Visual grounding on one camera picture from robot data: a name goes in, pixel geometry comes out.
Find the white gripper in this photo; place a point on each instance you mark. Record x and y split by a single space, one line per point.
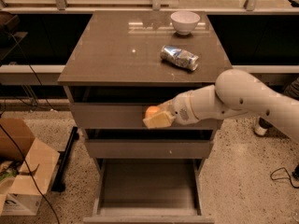
183 109

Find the orange fruit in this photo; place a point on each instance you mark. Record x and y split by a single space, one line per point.
152 110

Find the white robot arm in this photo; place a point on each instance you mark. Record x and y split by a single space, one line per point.
234 94

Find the grey drawer cabinet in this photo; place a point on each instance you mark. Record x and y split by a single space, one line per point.
123 48

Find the grey middle drawer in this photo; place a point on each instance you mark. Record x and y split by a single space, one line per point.
149 144

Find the grey top drawer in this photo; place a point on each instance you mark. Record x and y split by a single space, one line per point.
117 107

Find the grey open bottom drawer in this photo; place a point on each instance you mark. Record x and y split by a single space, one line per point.
153 191

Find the crushed silver blue can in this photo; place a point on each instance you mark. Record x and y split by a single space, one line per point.
179 57

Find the white ceramic bowl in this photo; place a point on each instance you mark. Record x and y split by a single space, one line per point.
184 21

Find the white shoe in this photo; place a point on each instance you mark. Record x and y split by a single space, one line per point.
261 127

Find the black metal floor bar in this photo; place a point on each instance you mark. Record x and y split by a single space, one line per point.
58 183

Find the open cardboard box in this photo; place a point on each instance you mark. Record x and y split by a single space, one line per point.
27 166

